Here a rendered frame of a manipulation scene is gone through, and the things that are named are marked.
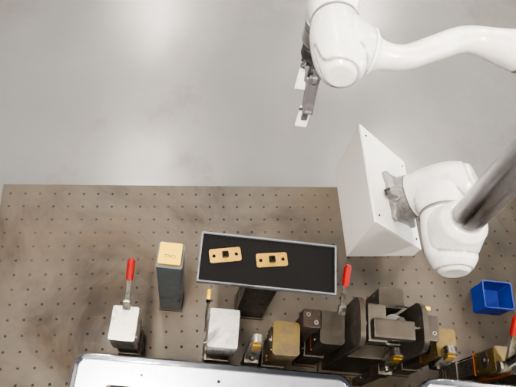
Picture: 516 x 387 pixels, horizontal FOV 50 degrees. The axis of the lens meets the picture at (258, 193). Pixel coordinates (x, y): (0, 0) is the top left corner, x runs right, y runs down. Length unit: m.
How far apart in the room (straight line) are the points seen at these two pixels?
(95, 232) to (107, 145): 1.04
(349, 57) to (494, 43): 0.43
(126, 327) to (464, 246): 0.99
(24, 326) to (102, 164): 1.21
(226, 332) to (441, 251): 0.70
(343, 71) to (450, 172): 0.87
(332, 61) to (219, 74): 2.19
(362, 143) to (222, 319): 0.78
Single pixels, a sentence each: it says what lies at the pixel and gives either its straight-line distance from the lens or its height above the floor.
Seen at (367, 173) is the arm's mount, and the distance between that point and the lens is 1.83.
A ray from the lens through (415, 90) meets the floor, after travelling 3.49.
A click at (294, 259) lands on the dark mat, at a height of 1.16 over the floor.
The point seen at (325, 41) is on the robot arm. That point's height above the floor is 1.75.
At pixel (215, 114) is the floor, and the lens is 3.08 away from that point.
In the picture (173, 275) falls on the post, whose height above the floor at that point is 1.08.
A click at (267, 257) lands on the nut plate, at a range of 1.48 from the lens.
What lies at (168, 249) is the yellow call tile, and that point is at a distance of 1.47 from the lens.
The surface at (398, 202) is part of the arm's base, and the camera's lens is 1.92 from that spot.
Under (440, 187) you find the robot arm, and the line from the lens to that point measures 1.86.
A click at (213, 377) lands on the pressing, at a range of 1.55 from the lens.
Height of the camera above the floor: 2.54
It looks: 63 degrees down
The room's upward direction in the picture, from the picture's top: 17 degrees clockwise
